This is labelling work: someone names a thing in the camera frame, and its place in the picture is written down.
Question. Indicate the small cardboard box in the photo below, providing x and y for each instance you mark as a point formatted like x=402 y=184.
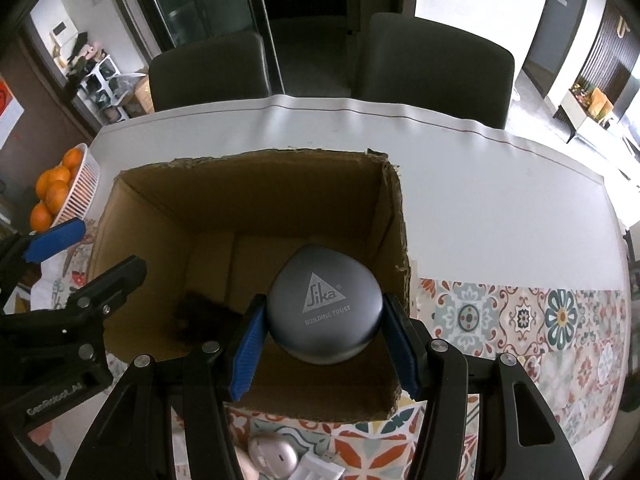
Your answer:
x=142 y=94

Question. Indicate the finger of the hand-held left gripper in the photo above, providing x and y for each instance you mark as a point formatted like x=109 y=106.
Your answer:
x=55 y=240
x=107 y=285

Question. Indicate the brown cardboard box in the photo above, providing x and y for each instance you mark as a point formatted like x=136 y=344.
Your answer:
x=150 y=195

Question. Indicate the floral printed cloth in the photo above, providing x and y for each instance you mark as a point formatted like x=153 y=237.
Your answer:
x=60 y=275

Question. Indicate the white shelf unit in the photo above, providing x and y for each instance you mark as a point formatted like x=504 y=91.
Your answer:
x=102 y=90

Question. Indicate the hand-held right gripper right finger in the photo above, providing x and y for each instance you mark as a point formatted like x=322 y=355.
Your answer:
x=406 y=355

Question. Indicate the dark slatted cabinet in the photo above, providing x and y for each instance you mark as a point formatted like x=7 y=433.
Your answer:
x=612 y=45

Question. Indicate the white battery charger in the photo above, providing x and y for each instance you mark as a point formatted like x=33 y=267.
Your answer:
x=320 y=471

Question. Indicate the orange fruit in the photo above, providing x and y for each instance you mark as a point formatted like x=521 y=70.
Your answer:
x=52 y=176
x=56 y=197
x=75 y=157
x=41 y=216

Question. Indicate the grey rounded case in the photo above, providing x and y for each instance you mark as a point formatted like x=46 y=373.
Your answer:
x=320 y=305

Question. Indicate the white low sideboard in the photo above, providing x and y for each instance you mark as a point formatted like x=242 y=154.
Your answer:
x=585 y=112

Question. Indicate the dark grey dining chair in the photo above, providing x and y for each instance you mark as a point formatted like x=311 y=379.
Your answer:
x=210 y=75
x=435 y=65

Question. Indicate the black glass door cabinet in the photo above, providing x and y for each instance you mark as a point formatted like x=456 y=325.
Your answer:
x=200 y=0

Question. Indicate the dark grey door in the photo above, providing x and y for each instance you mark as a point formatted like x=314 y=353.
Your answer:
x=565 y=15

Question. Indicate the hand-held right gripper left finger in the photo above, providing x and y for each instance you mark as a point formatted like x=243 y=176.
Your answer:
x=245 y=355

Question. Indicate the red and white poster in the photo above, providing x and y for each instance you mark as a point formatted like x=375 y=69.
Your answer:
x=7 y=110

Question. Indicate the white plastic fruit basket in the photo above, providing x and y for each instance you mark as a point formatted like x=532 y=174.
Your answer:
x=80 y=185

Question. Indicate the dark fuzzy object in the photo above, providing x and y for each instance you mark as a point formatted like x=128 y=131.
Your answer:
x=197 y=320

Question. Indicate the patterned tile-print tablecloth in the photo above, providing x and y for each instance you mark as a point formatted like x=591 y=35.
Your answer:
x=525 y=320

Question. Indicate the white table cover sheet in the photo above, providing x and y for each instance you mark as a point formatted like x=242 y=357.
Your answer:
x=500 y=210

